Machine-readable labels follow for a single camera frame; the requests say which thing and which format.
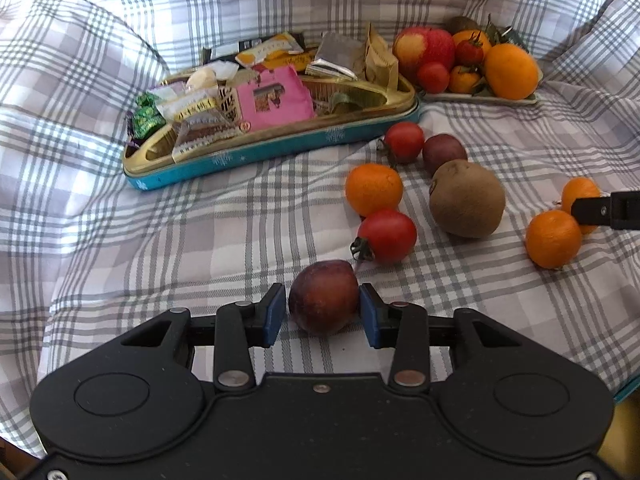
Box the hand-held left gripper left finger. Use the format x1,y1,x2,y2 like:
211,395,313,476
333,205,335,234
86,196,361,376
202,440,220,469
120,284,288,392

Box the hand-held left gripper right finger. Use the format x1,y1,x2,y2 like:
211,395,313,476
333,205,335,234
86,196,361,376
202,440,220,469
359,282,521,392

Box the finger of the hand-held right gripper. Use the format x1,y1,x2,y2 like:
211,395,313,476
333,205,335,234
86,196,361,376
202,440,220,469
571,191,640,231

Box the small orange mandarin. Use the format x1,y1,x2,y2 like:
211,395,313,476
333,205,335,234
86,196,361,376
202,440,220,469
560,177,603,235
345,163,404,218
525,210,583,270

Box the dark red plum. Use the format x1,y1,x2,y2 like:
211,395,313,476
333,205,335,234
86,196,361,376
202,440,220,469
288,260,361,336
422,133,468,177

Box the large brown kiwi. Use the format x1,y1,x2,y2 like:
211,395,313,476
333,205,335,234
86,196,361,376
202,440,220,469
429,159,507,239

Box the red tomato with stem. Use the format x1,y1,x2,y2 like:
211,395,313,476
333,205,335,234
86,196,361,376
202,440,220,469
351,210,418,266
377,121,426,166

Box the grey plaid blanket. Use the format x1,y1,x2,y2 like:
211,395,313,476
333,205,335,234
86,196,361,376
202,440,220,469
0,0,640,461

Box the white rectangular plate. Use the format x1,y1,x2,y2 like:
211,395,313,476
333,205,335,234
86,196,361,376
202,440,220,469
420,87,540,106

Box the teal and gold tin tray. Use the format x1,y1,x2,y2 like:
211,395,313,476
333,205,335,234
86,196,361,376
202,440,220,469
121,67,421,193

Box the large orange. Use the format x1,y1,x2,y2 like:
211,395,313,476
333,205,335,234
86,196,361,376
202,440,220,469
484,43,540,101

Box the clear wrapped cookie packet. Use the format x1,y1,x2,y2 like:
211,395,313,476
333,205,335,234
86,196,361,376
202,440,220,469
172,110,241,158

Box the mandarin with leaves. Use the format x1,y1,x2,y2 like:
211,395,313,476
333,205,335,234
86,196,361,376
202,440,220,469
448,65,485,95

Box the red tomato with green calyx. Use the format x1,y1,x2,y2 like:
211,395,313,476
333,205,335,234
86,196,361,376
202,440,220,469
454,35,485,67

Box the pink snack packet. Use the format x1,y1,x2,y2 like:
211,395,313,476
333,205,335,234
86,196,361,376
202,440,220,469
235,65,317,133

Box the round red tomato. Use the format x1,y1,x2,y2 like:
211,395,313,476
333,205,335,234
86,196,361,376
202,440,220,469
417,61,451,94

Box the clear packet with yellow print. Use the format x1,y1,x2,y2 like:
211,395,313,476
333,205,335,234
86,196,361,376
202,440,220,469
160,87,236,121

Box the medium orange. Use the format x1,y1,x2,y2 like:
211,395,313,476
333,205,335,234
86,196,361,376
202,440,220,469
452,30,493,53

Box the small brown kiwi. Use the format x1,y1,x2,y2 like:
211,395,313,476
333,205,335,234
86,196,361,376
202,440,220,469
445,16,482,35

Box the cream round candy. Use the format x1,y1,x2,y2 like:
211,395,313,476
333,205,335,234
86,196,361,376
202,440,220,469
186,69,218,90

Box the red apple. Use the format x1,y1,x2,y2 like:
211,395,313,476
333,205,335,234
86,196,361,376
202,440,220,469
392,27,456,83

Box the white candy wrapper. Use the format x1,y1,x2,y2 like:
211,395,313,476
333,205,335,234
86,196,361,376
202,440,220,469
210,60,241,81

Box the orange snack packet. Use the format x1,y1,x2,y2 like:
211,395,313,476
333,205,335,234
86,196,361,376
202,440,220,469
265,52,313,73

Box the brown paper snack packet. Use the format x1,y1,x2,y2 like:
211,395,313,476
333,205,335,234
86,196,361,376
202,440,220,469
364,22,399,95

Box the yellow snack packet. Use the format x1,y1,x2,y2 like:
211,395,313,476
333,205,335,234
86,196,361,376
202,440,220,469
235,32,306,68

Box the silver foil packet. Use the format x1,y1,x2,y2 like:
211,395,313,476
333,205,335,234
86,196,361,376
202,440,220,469
305,31,366,81

